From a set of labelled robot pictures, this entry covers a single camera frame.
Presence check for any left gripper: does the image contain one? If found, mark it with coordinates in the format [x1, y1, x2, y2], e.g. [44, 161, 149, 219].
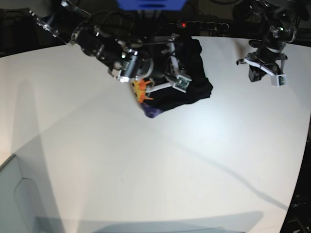
[236, 47, 288, 83]

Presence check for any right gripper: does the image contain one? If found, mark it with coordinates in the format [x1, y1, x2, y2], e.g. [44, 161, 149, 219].
[143, 33, 190, 92]

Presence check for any black T-shirt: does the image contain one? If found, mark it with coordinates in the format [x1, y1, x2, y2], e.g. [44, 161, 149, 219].
[130, 36, 213, 118]

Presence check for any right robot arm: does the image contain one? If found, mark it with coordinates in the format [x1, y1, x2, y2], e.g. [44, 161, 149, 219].
[36, 0, 192, 93]

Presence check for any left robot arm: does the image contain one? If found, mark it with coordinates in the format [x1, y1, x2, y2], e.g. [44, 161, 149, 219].
[236, 0, 296, 87]

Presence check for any blue box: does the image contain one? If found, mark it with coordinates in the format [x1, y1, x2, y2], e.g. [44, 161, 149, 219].
[117, 0, 187, 11]

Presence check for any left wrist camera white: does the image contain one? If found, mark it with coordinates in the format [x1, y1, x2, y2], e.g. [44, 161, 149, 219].
[271, 74, 286, 87]

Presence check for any white power strip red switch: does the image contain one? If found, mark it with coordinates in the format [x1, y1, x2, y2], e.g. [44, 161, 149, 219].
[176, 21, 229, 32]

